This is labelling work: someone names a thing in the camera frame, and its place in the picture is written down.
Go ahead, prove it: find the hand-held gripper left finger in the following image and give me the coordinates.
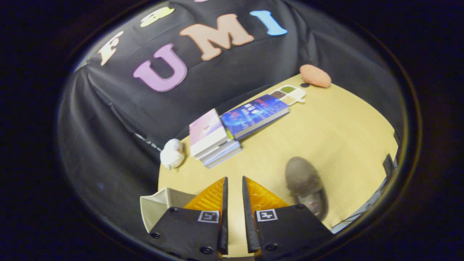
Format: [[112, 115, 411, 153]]
[[147, 177, 229, 261]]

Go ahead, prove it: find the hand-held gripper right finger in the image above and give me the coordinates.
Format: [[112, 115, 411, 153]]
[[242, 176, 334, 261]]

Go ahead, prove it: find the white fabric storage box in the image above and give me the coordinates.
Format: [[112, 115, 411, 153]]
[[140, 187, 196, 233]]

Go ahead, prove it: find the brown slipper shoe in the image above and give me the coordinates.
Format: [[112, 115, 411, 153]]
[[285, 156, 329, 222]]

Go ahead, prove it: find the white plush toy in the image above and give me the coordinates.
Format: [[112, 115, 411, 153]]
[[160, 138, 186, 170]]

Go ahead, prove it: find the pale blue book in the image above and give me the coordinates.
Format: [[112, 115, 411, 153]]
[[203, 143, 243, 169]]

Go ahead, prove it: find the thin white book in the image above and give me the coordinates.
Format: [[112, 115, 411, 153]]
[[196, 140, 240, 161]]

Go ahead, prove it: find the pink book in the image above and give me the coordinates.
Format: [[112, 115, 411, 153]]
[[189, 108, 230, 157]]

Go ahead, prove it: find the dark rectangular object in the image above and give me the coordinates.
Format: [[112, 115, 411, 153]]
[[383, 153, 398, 177]]

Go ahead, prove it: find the dark blue book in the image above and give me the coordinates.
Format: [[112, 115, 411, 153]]
[[220, 94, 290, 141]]

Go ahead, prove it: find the white compartment tray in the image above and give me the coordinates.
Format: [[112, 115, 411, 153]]
[[270, 85, 307, 106]]

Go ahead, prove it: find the orange plush toy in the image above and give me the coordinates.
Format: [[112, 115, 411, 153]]
[[299, 64, 332, 88]]

